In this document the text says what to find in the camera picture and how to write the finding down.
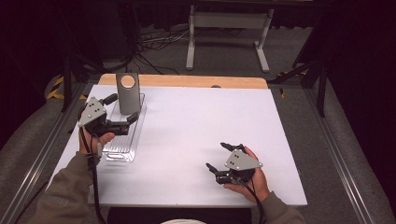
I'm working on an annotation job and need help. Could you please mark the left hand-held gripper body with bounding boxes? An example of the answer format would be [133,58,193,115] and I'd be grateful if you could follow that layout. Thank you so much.
[77,96,130,138]

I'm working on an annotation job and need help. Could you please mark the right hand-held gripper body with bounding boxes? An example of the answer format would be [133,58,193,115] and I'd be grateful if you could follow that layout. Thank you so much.
[215,143,264,186]

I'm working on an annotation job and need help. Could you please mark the grey container lid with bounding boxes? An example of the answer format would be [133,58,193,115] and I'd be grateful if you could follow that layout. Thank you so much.
[115,72,142,116]

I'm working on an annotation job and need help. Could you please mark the clear plastic packaging tray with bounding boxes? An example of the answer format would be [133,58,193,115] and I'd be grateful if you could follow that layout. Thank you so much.
[102,92,148,163]

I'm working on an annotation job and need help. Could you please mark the person's right hand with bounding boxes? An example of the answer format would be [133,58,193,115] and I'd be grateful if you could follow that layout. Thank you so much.
[223,146,271,203]

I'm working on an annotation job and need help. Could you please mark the person's left hand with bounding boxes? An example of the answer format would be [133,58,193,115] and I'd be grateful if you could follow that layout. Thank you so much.
[78,125,116,157]

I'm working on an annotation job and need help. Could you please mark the black metal stand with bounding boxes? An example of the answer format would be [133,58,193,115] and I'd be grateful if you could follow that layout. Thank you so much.
[268,59,328,119]
[60,52,106,113]

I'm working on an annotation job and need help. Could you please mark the yellow black floor tape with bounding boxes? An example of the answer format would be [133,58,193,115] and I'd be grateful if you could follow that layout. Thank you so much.
[46,76,89,101]

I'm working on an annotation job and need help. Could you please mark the white table cover board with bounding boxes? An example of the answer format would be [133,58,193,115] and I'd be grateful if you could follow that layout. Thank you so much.
[46,84,308,209]

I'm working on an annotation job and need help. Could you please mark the grey metal stand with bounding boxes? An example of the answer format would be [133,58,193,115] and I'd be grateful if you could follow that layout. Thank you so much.
[185,4,276,74]

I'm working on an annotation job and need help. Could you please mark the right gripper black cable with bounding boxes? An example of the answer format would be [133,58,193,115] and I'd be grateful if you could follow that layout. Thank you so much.
[239,178,267,224]

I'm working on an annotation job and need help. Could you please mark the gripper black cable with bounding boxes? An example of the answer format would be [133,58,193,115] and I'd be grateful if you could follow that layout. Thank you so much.
[239,178,267,224]
[78,127,108,224]

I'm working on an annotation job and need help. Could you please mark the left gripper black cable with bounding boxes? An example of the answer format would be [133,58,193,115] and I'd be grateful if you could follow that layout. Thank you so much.
[78,127,108,224]

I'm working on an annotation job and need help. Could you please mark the black floor cables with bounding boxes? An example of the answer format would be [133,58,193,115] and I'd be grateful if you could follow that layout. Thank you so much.
[136,26,191,76]

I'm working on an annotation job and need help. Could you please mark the aluminium floor rail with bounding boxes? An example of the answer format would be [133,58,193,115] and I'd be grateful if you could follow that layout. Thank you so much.
[303,88,375,224]
[0,83,92,224]

